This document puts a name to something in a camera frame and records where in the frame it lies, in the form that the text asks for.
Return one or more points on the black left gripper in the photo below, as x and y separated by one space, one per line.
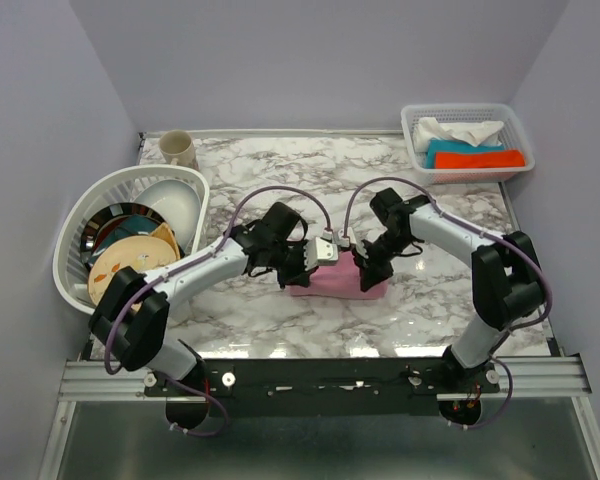
300 276

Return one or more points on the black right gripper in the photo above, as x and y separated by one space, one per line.
371 270

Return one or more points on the pink t shirt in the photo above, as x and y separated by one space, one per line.
340 281

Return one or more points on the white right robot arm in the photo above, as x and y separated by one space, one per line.
509 289

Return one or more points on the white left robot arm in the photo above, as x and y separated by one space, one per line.
139 280

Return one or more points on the white ceramic bowl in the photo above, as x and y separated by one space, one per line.
179 205

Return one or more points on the tan scalloped dish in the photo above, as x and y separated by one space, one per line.
164 233

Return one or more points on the teal folded t shirt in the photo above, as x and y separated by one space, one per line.
445 146

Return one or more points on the beige bird pattern plate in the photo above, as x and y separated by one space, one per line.
141 253

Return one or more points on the beige ceramic mug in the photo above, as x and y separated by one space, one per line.
177 148

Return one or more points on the teal ceramic plate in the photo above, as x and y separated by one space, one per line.
134 225

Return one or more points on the orange folded t shirt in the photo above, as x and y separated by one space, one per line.
483 160

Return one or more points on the white folded t shirt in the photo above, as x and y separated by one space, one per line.
475 134

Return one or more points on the white plastic mesh basket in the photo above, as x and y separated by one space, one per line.
511 136

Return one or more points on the dark striped rim plate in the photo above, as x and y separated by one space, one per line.
105 225

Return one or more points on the white oval dish basket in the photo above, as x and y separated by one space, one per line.
70 274

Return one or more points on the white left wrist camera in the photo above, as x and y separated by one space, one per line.
319 252

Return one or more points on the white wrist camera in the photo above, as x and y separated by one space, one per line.
319 252
345 239

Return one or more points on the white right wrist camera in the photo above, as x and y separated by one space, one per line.
345 239

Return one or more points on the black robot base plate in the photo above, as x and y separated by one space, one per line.
330 387

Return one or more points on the aluminium frame rail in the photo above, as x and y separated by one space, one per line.
524 377

